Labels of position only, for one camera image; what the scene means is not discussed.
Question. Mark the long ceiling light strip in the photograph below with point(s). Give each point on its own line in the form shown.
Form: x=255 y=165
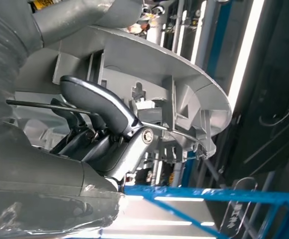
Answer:
x=243 y=52
x=198 y=36

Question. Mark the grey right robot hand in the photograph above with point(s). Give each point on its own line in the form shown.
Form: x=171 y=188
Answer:
x=35 y=171

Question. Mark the blue metal shelf rack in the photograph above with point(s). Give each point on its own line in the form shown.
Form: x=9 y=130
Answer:
x=209 y=194

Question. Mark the clear acrylic sign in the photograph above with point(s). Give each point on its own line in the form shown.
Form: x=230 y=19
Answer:
x=237 y=211

